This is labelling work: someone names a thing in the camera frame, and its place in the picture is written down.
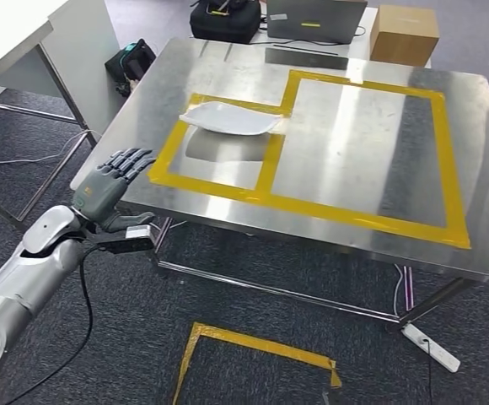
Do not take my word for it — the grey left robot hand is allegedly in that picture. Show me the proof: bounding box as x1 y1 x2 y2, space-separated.
71 147 157 235

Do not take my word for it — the white triangular plastic part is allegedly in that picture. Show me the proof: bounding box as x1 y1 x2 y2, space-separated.
178 100 284 138

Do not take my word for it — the yellow tape on workbench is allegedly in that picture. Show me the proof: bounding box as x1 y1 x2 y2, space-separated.
146 69 472 251

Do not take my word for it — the steel workbench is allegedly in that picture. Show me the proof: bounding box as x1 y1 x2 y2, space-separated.
69 35 489 331

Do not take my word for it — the black backpack with teal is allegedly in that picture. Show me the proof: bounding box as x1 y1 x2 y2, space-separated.
104 37 157 100

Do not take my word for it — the white desk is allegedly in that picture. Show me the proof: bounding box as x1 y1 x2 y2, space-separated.
0 0 122 228

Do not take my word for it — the black carry bag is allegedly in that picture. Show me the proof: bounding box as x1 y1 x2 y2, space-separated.
189 0 263 46

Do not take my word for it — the yellow floor tape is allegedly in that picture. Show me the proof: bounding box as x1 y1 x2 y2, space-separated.
171 321 343 405

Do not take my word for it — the grey laptop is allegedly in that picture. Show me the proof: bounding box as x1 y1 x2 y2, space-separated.
266 0 369 46

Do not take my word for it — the brown cardboard box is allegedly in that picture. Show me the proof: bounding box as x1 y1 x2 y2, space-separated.
369 4 441 68

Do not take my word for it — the white power strip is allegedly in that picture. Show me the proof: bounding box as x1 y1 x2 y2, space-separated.
401 322 462 375

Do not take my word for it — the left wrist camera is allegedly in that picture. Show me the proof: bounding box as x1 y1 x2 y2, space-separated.
97 224 156 256

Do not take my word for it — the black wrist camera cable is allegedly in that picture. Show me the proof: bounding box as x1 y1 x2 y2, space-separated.
2 246 97 405

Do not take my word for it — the purple strap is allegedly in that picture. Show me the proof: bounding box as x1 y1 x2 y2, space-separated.
403 265 415 313

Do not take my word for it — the black power strip cable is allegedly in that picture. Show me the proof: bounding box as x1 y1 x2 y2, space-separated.
422 337 436 405

